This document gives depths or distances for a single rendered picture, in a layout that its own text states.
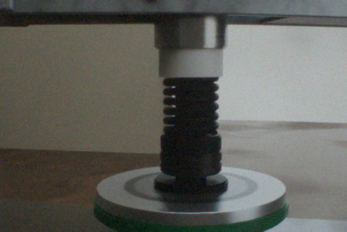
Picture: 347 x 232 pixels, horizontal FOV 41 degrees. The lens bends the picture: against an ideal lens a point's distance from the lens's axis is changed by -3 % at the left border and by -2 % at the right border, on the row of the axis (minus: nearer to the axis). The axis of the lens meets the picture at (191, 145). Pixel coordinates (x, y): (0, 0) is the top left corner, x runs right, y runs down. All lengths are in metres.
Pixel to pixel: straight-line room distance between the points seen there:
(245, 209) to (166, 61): 0.17
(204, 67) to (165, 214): 0.15
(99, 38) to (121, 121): 0.98
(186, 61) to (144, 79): 4.91
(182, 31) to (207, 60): 0.04
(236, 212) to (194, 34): 0.18
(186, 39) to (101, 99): 5.10
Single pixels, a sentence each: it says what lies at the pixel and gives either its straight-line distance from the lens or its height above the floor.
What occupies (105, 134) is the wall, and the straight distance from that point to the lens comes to 5.60.
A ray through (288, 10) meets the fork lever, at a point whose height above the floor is 1.05.
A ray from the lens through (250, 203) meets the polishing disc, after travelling 0.47.
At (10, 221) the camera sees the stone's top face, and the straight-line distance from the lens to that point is 0.62.
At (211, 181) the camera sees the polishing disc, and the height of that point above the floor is 0.87.
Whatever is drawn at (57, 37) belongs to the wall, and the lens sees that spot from 5.78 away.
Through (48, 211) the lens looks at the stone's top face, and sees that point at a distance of 0.65.
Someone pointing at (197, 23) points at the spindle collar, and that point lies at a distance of 0.49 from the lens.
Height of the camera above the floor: 0.99
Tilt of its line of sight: 9 degrees down
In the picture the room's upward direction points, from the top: straight up
